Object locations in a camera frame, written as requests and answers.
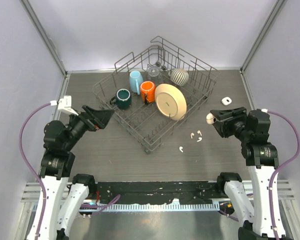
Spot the striped ceramic mug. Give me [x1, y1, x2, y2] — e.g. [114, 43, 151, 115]
[168, 68, 189, 87]

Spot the purple cable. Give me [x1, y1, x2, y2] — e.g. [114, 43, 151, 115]
[218, 109, 300, 238]
[19, 102, 53, 236]

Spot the clear glass cup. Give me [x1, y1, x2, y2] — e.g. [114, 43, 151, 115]
[146, 65, 163, 85]

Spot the white slotted cable duct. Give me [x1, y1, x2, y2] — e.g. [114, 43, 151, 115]
[32, 202, 220, 212]

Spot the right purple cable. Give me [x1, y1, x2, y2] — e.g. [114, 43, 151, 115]
[218, 109, 300, 238]

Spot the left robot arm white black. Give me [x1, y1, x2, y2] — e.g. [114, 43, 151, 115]
[26, 105, 114, 240]

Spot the beige plate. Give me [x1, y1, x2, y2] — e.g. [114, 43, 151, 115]
[155, 83, 187, 121]

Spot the aluminium frame post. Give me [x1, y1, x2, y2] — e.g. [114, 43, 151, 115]
[19, 0, 68, 77]
[239, 0, 288, 74]

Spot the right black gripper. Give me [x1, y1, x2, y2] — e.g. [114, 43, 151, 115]
[210, 106, 252, 141]

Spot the aluminium frame post right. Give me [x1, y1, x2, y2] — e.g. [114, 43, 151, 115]
[239, 0, 288, 74]

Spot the dark green mug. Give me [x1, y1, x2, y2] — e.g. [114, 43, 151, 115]
[109, 88, 132, 110]

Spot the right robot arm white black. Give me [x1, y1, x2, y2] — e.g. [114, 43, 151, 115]
[206, 107, 288, 240]

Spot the white earbud charging case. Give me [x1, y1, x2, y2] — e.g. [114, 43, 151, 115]
[221, 96, 232, 106]

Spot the aluminium frame rail front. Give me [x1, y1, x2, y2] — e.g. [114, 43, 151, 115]
[20, 179, 295, 203]

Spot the aluminium frame post left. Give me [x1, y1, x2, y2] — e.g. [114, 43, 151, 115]
[19, 0, 68, 77]

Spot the grey wire dish rack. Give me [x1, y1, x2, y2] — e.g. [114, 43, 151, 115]
[93, 36, 219, 153]

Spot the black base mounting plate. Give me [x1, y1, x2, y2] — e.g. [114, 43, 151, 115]
[87, 181, 228, 205]

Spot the orange mug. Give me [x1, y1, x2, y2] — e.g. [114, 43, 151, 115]
[140, 81, 156, 105]

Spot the light blue mug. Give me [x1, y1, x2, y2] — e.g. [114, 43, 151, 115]
[129, 70, 144, 95]

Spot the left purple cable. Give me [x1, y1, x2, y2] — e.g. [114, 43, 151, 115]
[19, 102, 53, 236]

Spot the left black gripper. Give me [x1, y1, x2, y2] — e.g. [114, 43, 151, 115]
[64, 104, 115, 150]

